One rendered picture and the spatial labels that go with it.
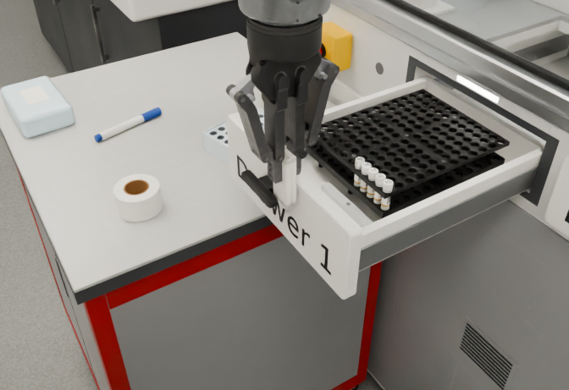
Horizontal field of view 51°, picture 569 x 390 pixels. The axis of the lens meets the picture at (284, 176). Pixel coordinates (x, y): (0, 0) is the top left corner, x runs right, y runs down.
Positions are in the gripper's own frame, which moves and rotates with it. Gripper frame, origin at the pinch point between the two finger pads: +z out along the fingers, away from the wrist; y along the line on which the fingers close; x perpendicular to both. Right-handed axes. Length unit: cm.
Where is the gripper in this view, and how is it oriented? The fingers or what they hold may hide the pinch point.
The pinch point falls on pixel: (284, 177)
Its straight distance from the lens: 70.6
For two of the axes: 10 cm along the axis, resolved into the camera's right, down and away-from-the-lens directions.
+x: -5.3, -5.2, 6.7
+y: 8.5, -3.2, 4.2
